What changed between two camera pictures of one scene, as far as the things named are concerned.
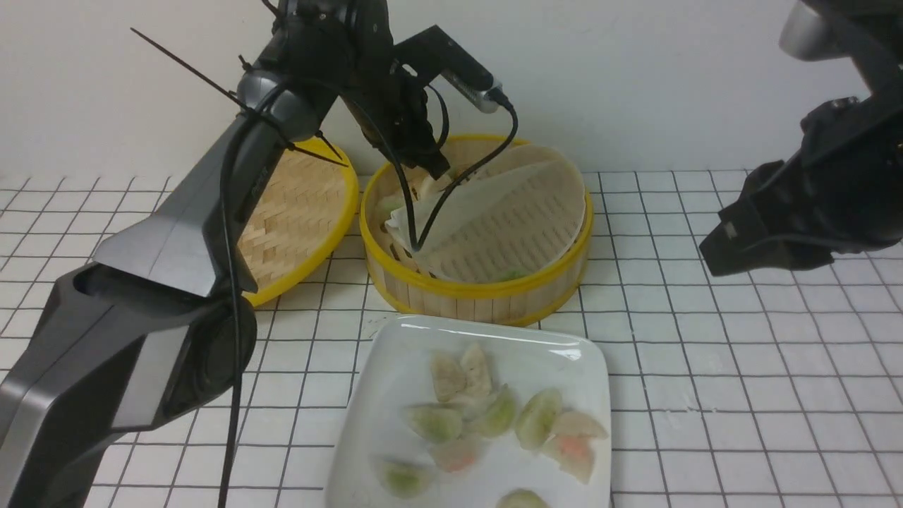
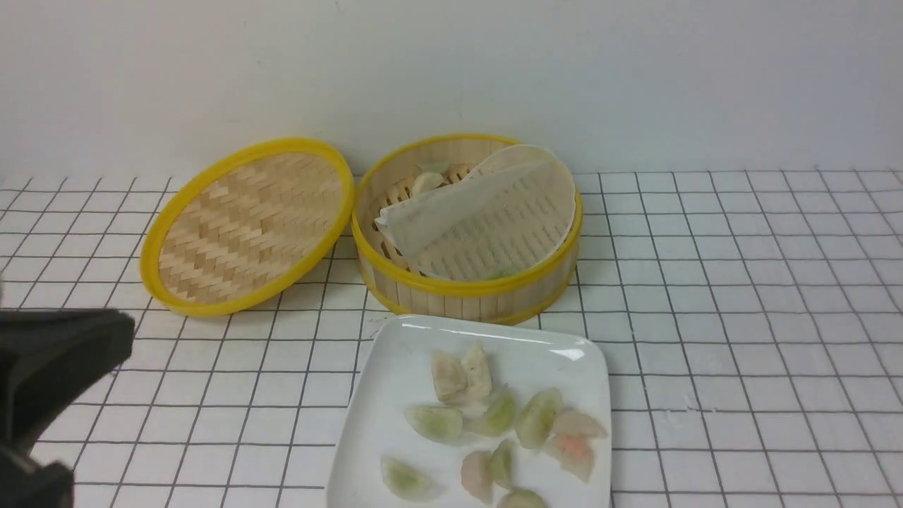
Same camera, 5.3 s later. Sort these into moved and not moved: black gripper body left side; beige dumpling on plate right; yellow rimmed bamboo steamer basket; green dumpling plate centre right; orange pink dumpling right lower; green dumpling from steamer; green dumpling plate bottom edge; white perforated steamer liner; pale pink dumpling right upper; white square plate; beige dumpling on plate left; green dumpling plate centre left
Moved: black gripper body left side; yellow rimmed bamboo steamer basket; white perforated steamer liner
Not moved: beige dumpling on plate left; green dumpling plate centre right; green dumpling plate bottom edge; pale pink dumpling right upper; orange pink dumpling right lower; white square plate; green dumpling from steamer; beige dumpling on plate right; green dumpling plate centre left
